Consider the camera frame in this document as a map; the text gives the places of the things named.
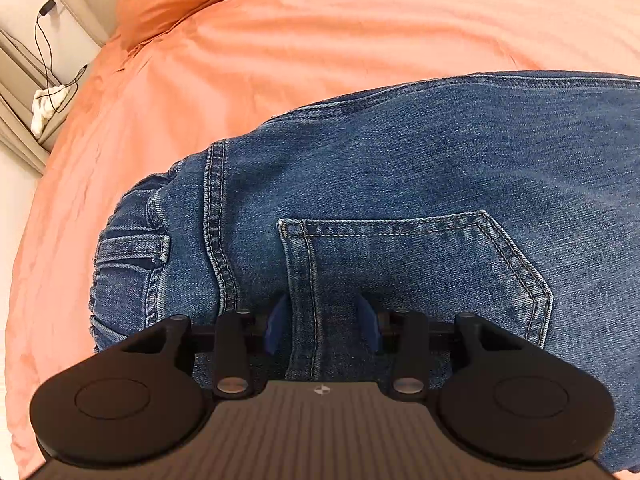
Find crumpled white cloth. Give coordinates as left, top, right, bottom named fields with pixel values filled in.
left=31, top=85, right=69, bottom=136

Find orange bed cover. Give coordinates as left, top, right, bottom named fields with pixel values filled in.
left=0, top=0, right=640, bottom=480

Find beige nightstand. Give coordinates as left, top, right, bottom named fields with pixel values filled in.
left=0, top=0, right=109, bottom=177

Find black charger cable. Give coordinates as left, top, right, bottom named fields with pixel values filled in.
left=33, top=0, right=90, bottom=113

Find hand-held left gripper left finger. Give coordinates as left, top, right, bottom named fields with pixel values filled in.
left=118, top=294, right=292, bottom=397

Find blue denim pants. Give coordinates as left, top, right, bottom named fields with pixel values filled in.
left=89, top=71, right=640, bottom=474

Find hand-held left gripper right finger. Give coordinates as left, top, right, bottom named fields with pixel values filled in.
left=354, top=294, right=524, bottom=397

